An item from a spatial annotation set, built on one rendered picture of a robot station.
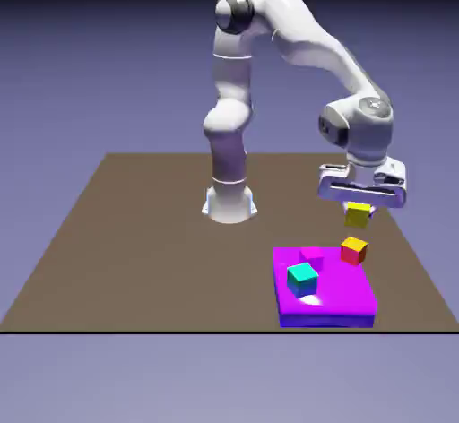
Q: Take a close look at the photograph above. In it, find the small yellow cube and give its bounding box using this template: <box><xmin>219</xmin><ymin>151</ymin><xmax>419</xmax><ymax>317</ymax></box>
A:
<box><xmin>344</xmin><ymin>202</ymin><xmax>371</xmax><ymax>230</ymax></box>

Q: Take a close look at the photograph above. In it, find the large magenta box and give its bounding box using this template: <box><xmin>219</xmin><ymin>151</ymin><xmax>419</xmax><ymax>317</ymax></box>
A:
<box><xmin>272</xmin><ymin>246</ymin><xmax>378</xmax><ymax>330</ymax></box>

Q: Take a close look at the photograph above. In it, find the small orange cube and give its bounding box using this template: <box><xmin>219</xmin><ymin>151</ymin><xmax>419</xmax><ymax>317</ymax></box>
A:
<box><xmin>339</xmin><ymin>236</ymin><xmax>369</xmax><ymax>266</ymax></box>

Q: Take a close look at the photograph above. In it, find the small teal cube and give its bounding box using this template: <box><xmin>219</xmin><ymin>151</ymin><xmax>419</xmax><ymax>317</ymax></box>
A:
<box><xmin>286</xmin><ymin>262</ymin><xmax>319</xmax><ymax>298</ymax></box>

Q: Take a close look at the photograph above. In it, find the small magenta cube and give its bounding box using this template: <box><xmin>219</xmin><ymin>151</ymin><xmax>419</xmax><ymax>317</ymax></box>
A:
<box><xmin>299</xmin><ymin>246</ymin><xmax>325</xmax><ymax>272</ymax></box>

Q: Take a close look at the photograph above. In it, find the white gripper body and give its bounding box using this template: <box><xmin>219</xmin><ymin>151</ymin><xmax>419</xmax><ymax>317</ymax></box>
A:
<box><xmin>316</xmin><ymin>163</ymin><xmax>408</xmax><ymax>210</ymax></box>

